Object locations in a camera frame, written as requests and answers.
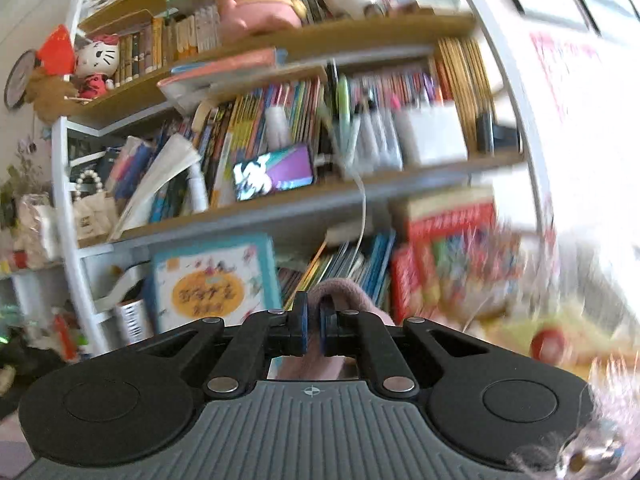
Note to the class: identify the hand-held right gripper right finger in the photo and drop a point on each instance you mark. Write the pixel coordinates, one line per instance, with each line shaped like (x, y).
(326, 330)

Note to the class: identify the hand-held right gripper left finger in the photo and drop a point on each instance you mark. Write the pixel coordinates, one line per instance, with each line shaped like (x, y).
(300, 330)

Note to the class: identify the pink towel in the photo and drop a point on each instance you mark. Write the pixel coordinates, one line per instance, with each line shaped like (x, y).
(345, 294)

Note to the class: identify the teal children's picture book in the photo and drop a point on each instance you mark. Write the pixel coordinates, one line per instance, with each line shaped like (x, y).
(215, 285)

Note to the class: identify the red boxed book set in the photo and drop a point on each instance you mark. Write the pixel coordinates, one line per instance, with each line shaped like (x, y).
(450, 255)

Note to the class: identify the smartphone with lit screen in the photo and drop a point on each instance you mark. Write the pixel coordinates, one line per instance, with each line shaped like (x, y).
(275, 172)

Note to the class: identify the row of colourful comic books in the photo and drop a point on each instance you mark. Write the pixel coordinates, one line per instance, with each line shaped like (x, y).
(250, 120)

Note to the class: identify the row of yellow-spined books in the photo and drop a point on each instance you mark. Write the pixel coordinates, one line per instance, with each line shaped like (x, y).
(465, 80)

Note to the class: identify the fluffy pink sleeve with bead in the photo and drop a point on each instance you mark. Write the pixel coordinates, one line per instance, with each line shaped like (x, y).
(610, 400)

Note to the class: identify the row of beige-spined books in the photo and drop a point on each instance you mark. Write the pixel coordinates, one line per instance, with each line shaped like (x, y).
(165, 42)

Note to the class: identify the pink plush toy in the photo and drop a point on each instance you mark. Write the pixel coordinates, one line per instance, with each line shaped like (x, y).
(255, 7)

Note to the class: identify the white cat doll red dress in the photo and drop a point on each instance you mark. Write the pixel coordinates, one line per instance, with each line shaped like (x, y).
(95, 65)

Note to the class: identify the small red flag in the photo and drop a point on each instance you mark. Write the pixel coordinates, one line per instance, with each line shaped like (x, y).
(57, 52)

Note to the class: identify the wooden bookshelf with white frame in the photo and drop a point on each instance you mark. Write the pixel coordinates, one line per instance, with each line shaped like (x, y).
(320, 30)

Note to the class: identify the round wall clock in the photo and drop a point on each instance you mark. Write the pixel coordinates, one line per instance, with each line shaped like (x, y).
(17, 80)

